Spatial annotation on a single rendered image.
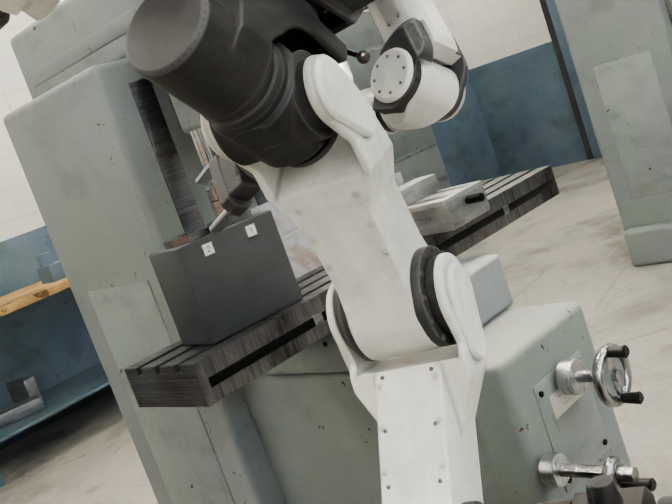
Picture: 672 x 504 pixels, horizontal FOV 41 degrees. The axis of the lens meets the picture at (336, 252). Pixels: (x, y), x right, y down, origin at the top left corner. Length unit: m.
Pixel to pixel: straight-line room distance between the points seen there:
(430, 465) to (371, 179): 0.39
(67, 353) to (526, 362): 4.81
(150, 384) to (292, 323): 0.28
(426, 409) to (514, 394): 0.47
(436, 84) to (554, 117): 7.97
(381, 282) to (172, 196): 1.04
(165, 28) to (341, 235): 0.37
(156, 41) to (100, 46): 1.32
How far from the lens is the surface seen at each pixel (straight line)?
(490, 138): 9.69
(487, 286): 1.93
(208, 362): 1.59
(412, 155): 7.63
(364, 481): 2.06
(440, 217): 1.95
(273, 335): 1.68
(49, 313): 6.22
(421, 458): 1.23
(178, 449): 2.44
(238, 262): 1.69
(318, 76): 1.05
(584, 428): 1.87
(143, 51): 0.99
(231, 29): 0.98
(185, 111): 2.08
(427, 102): 1.29
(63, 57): 2.45
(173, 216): 2.16
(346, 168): 1.15
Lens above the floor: 1.29
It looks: 9 degrees down
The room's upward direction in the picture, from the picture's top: 20 degrees counter-clockwise
